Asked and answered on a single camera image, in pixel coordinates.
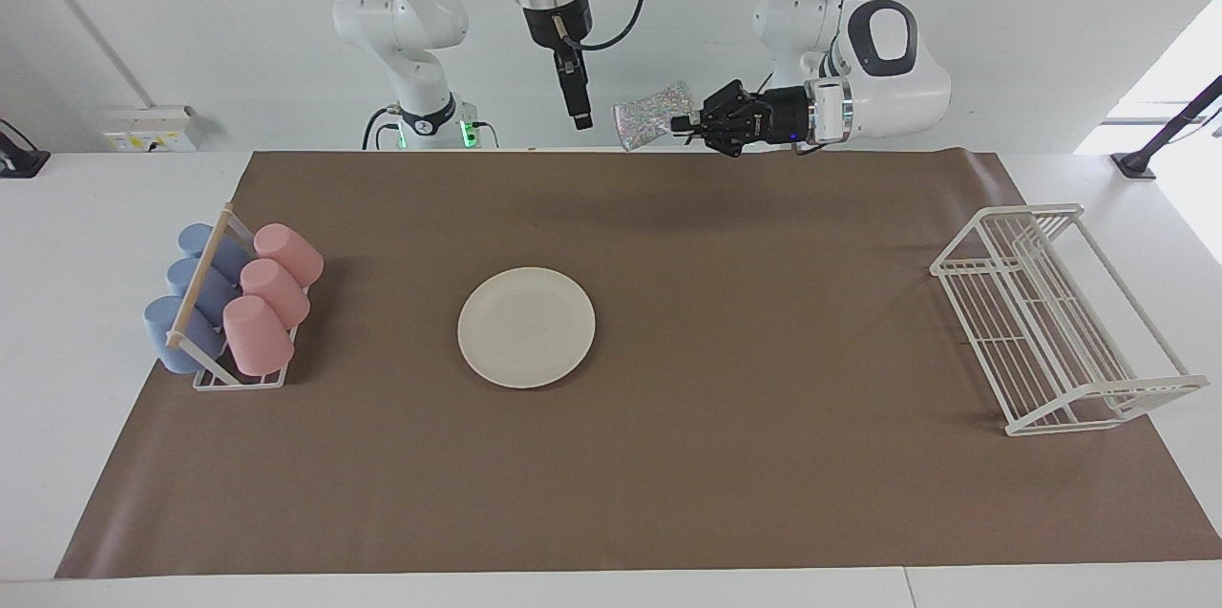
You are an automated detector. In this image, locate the cream round plate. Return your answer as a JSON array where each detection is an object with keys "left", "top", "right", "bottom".
[{"left": 457, "top": 266, "right": 597, "bottom": 390}]

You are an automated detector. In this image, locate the brown table mat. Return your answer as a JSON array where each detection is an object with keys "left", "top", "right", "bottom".
[{"left": 54, "top": 148, "right": 1222, "bottom": 580}]

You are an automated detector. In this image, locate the pink plastic cup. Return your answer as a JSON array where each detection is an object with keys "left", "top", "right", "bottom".
[
  {"left": 240, "top": 259, "right": 312, "bottom": 330},
  {"left": 222, "top": 295, "right": 295, "bottom": 377},
  {"left": 253, "top": 223, "right": 325, "bottom": 288}
]

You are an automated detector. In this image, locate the black slanted pole stand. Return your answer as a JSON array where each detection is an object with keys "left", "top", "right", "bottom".
[{"left": 1110, "top": 73, "right": 1222, "bottom": 180}]

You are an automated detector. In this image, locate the blue plastic cup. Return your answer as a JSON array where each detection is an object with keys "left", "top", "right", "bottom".
[
  {"left": 143, "top": 295, "right": 228, "bottom": 374},
  {"left": 178, "top": 223, "right": 254, "bottom": 284},
  {"left": 166, "top": 257, "right": 240, "bottom": 327}
]

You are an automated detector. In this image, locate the small white cup rack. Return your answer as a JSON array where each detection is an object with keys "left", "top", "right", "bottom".
[{"left": 165, "top": 203, "right": 308, "bottom": 391}]

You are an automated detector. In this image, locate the black clamp stand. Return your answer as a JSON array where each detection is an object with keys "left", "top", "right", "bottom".
[{"left": 0, "top": 118, "right": 51, "bottom": 178}]

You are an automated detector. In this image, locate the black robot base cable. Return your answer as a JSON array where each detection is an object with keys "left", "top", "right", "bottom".
[{"left": 363, "top": 105, "right": 397, "bottom": 151}]

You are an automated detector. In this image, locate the white wall socket strip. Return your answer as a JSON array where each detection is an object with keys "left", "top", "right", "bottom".
[{"left": 102, "top": 106, "right": 199, "bottom": 153}]

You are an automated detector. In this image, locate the white wire dish rack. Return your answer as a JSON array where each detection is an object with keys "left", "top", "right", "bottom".
[{"left": 930, "top": 202, "right": 1211, "bottom": 437}]

